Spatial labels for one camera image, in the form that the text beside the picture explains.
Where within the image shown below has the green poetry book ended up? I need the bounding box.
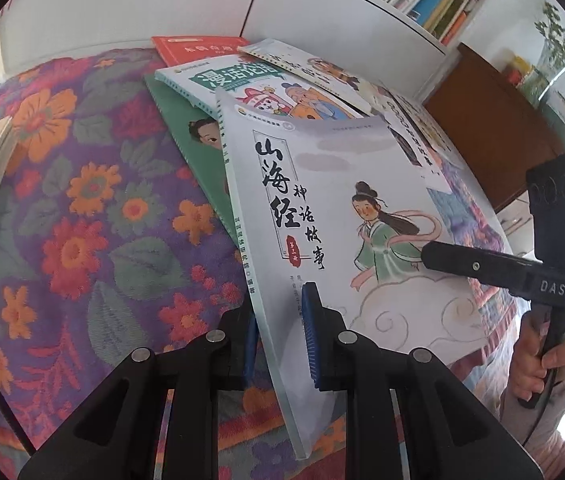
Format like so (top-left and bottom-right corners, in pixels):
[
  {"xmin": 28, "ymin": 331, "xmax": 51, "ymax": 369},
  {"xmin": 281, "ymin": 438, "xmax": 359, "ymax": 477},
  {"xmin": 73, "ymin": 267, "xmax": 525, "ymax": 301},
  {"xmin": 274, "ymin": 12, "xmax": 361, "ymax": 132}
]
[{"xmin": 145, "ymin": 74, "xmax": 238, "ymax": 245}]

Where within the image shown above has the white bookshelf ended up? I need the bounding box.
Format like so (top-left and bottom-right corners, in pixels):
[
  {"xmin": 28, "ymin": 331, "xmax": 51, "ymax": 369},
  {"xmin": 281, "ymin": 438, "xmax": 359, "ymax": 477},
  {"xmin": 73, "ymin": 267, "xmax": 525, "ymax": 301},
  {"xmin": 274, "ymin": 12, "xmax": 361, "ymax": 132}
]
[{"xmin": 0, "ymin": 0, "xmax": 514, "ymax": 104}]

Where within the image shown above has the cartoon old man comic book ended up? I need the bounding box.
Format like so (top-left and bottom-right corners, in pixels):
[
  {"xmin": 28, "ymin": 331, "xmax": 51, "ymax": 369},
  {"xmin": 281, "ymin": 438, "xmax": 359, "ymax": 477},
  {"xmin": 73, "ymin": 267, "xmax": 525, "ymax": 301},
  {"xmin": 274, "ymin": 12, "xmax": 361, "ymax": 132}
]
[{"xmin": 154, "ymin": 54, "xmax": 362, "ymax": 120}]

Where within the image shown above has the floral purple table cloth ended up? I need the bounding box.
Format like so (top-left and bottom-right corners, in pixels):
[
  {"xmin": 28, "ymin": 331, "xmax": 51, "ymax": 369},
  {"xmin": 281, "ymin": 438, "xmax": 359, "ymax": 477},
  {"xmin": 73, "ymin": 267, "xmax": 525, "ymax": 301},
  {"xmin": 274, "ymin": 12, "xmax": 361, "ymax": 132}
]
[{"xmin": 0, "ymin": 46, "xmax": 524, "ymax": 480}]

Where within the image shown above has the white wisdom story book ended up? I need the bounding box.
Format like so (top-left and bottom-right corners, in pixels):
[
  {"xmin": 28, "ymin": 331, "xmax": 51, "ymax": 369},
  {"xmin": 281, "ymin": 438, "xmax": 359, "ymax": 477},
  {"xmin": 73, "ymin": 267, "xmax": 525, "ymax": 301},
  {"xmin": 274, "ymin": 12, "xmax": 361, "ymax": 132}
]
[{"xmin": 381, "ymin": 90, "xmax": 466, "ymax": 193}]

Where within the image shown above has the red puppet story book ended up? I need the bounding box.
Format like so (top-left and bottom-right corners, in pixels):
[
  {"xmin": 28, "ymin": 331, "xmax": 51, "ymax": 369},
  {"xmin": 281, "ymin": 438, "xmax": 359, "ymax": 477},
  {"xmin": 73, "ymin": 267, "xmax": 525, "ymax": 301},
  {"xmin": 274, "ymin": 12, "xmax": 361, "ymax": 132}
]
[{"xmin": 151, "ymin": 36, "xmax": 249, "ymax": 67}]

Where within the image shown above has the right hand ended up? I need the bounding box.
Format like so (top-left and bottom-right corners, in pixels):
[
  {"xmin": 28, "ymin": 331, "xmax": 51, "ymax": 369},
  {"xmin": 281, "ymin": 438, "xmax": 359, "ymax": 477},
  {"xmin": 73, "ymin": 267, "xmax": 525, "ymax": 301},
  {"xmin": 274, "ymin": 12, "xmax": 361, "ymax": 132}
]
[{"xmin": 499, "ymin": 312, "xmax": 565, "ymax": 450}]

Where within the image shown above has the white mythology book with warrior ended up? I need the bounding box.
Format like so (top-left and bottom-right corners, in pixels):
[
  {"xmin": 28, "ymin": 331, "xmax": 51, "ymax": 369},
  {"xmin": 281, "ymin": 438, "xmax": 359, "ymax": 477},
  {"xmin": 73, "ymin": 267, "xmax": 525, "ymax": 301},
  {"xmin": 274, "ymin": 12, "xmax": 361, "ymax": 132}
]
[{"xmin": 238, "ymin": 39, "xmax": 391, "ymax": 115}]

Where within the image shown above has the glass vase with plant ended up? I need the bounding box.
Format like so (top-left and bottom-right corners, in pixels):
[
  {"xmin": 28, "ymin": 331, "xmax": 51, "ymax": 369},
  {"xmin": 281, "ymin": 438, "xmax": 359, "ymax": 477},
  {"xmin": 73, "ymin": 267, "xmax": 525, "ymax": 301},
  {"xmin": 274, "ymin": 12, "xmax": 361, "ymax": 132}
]
[{"xmin": 518, "ymin": 1, "xmax": 565, "ymax": 108}]

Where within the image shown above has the brown wooden cabinet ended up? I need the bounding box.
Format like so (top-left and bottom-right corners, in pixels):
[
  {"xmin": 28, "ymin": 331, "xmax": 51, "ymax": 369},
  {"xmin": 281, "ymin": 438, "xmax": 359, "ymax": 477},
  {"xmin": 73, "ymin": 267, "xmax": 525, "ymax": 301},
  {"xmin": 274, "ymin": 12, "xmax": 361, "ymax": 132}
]
[{"xmin": 425, "ymin": 44, "xmax": 565, "ymax": 211}]

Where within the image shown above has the white mythology book with lady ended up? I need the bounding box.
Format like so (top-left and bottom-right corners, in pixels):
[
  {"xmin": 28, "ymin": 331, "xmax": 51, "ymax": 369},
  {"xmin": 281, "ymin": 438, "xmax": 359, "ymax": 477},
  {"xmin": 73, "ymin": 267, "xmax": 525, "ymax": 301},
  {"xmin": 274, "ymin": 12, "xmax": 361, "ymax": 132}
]
[{"xmin": 215, "ymin": 90, "xmax": 488, "ymax": 460}]

